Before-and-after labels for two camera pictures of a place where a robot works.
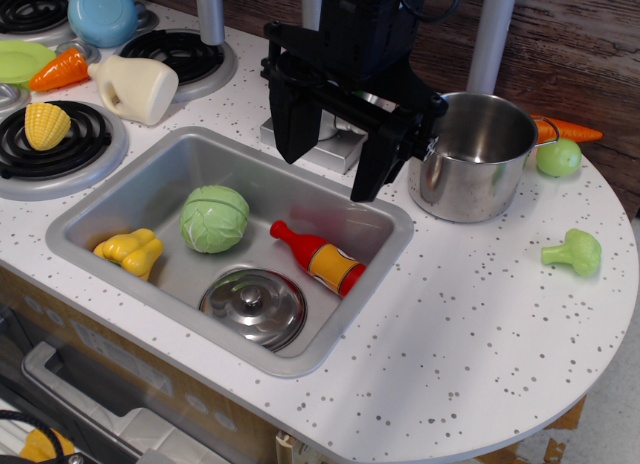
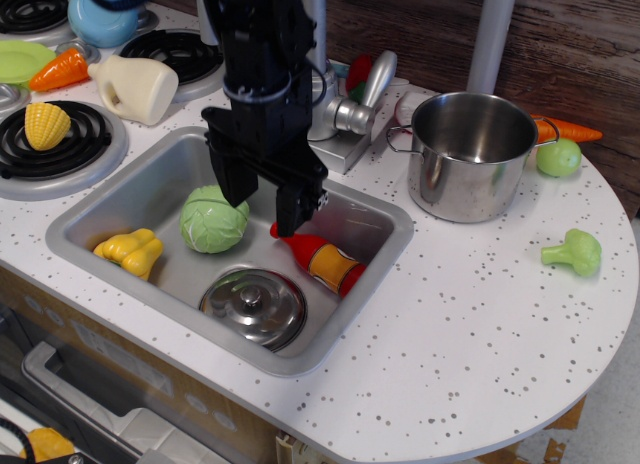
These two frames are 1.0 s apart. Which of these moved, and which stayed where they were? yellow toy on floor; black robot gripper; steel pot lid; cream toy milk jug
Moved: black robot gripper
Stayed: cream toy milk jug; yellow toy on floor; steel pot lid
